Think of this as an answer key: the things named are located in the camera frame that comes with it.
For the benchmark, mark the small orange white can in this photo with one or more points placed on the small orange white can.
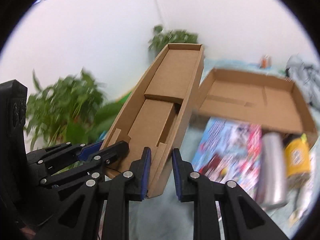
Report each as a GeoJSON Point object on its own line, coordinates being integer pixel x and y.
{"type": "Point", "coordinates": [265, 61]}

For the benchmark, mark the yellow label glass jar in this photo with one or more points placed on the yellow label glass jar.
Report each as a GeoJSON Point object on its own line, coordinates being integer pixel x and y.
{"type": "Point", "coordinates": [297, 157]}

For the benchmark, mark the colourful picture book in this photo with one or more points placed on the colourful picture book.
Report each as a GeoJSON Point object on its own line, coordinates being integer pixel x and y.
{"type": "Point", "coordinates": [230, 150]}

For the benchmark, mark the large flat cardboard box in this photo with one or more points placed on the large flat cardboard box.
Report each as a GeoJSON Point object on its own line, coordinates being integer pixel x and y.
{"type": "Point", "coordinates": [275, 103]}

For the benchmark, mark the silver metal can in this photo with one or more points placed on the silver metal can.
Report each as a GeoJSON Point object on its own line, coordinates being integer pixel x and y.
{"type": "Point", "coordinates": [272, 185]}

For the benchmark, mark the small green potted plant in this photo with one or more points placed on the small green potted plant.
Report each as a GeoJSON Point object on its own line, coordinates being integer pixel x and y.
{"type": "Point", "coordinates": [162, 37]}

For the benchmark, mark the light blue puffer jacket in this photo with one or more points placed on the light blue puffer jacket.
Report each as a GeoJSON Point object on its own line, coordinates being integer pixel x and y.
{"type": "Point", "coordinates": [306, 77]}

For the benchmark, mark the large green potted plant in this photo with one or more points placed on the large green potted plant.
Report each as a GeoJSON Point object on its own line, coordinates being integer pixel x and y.
{"type": "Point", "coordinates": [63, 111]}

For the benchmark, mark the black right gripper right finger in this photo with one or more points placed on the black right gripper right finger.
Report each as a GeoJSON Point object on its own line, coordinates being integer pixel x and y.
{"type": "Point", "coordinates": [221, 207]}

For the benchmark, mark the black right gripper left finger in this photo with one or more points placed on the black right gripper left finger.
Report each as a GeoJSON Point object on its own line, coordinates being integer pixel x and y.
{"type": "Point", "coordinates": [100, 210]}

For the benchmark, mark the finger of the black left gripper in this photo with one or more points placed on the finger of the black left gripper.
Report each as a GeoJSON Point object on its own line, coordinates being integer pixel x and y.
{"type": "Point", "coordinates": [51, 179]}
{"type": "Point", "coordinates": [62, 155]}

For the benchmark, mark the long narrow cardboard box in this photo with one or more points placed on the long narrow cardboard box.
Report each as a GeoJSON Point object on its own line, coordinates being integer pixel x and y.
{"type": "Point", "coordinates": [157, 112]}

